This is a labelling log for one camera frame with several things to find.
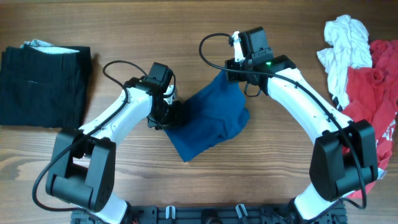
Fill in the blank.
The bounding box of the blue polo shirt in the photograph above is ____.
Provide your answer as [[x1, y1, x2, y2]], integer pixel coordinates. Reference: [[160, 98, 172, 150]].
[[165, 71, 250, 162]]

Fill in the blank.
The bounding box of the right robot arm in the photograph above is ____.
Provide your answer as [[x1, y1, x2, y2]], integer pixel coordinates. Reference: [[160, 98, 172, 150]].
[[225, 27, 379, 223]]

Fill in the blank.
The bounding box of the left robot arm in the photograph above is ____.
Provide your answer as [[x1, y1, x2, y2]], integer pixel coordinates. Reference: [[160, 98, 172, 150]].
[[44, 62, 183, 223]]

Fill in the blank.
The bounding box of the white t-shirt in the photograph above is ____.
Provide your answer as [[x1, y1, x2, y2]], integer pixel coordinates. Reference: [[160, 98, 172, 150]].
[[317, 15, 373, 111]]

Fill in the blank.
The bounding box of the folded black garment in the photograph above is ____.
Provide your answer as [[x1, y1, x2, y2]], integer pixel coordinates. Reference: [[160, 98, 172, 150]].
[[1, 45, 93, 129]]

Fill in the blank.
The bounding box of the red t-shirt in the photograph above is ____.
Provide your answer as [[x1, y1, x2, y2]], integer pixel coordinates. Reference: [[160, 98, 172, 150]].
[[341, 39, 398, 200]]

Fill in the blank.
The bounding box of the white garment under black stack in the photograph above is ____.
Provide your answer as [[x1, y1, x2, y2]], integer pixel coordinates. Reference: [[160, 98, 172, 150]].
[[20, 39, 79, 54]]

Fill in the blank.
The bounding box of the left black camera cable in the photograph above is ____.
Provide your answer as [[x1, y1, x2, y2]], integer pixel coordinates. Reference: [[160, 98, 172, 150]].
[[31, 60, 149, 218]]

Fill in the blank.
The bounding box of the black camera cable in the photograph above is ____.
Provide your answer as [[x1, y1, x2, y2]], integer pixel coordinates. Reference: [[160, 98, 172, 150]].
[[198, 32, 368, 210], [31, 60, 149, 218]]

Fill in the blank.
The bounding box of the right black camera cable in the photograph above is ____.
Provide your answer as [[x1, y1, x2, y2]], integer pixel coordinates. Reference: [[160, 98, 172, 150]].
[[198, 32, 368, 210]]

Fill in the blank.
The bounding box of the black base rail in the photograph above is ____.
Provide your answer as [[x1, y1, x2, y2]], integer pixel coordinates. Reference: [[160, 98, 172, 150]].
[[70, 203, 348, 224]]

